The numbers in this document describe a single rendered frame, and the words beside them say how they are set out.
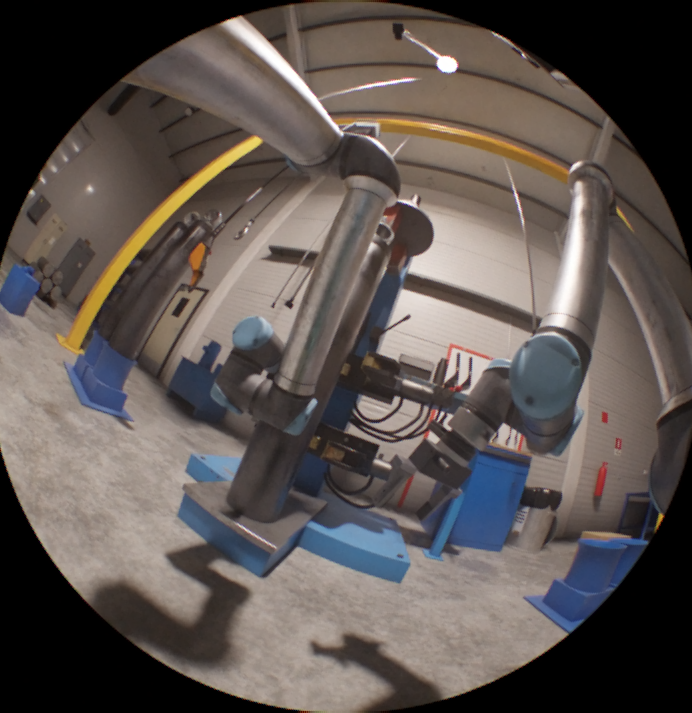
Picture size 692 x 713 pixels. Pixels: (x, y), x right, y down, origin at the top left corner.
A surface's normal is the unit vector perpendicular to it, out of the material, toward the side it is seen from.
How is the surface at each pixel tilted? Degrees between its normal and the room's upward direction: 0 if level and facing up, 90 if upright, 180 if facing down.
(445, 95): 173
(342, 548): 90
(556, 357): 94
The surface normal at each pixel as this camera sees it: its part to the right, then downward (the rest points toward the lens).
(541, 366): -0.73, -0.43
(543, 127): -0.39, 0.82
